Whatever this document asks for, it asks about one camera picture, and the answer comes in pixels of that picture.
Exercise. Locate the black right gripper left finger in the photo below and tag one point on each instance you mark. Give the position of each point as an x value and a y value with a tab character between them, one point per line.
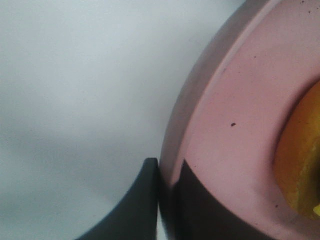
135	216

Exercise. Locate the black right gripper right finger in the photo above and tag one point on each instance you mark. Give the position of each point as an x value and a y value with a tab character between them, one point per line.
229	209

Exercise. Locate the pink plate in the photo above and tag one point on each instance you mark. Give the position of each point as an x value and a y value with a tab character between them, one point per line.
239	95

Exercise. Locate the burger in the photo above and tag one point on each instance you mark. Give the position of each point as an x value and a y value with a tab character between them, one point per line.
296	164

